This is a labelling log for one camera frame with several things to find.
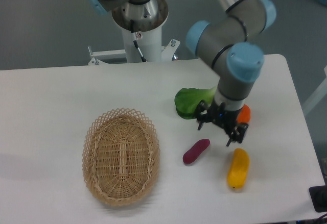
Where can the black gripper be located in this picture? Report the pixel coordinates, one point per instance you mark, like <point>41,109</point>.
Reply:
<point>224,117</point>

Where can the purple sweet potato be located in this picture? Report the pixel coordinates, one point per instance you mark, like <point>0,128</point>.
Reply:
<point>191,155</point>

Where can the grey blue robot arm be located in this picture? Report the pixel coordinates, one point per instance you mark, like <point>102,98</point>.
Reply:
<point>223,47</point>

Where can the orange tangerine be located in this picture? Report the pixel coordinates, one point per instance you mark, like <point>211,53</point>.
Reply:
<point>244,115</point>

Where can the green bok choy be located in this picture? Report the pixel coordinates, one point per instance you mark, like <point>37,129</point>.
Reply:
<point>187,99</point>

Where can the yellow mango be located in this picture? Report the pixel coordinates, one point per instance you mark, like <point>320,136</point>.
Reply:
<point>238,171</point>

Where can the woven wicker basket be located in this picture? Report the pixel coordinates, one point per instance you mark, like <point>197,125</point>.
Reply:
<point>121,157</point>

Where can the black device at table edge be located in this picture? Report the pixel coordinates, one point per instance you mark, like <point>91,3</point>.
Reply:
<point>318,197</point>

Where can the white table leg frame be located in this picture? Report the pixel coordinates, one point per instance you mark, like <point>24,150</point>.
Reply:
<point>318,94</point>

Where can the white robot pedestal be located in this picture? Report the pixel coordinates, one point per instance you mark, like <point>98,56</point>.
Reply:
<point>141,28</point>

